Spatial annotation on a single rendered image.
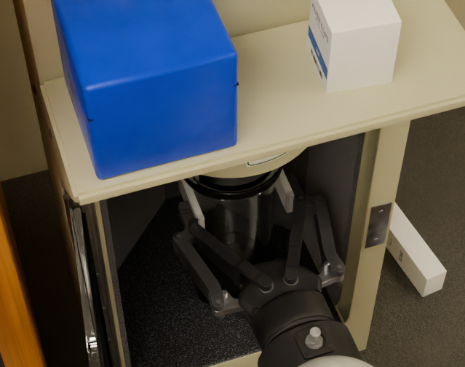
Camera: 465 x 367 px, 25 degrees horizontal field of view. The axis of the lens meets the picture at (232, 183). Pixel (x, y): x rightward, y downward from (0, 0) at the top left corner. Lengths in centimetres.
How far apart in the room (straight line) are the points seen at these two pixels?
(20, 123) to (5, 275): 66
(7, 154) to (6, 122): 6
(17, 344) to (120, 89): 30
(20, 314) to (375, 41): 35
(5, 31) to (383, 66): 67
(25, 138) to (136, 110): 80
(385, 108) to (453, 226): 68
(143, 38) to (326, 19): 13
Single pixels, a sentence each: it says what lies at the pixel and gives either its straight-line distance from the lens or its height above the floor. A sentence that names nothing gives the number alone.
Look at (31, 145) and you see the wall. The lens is 148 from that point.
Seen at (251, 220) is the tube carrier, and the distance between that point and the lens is 110.
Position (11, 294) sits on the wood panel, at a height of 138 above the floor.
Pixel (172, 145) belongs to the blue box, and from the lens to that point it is 71.
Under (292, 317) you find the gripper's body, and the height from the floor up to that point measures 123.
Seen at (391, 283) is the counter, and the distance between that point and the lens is 136.
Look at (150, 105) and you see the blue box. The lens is 67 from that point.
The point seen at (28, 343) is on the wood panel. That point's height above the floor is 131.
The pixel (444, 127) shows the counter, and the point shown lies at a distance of 154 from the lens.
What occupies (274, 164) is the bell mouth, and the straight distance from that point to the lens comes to 97.
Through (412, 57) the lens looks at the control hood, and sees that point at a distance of 80.
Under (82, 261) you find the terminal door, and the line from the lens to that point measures 83.
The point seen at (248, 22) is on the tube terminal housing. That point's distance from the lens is 81.
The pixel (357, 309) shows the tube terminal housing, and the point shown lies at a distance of 121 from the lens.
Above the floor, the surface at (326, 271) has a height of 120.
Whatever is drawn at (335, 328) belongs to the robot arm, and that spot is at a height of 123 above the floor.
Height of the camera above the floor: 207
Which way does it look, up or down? 51 degrees down
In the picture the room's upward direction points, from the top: straight up
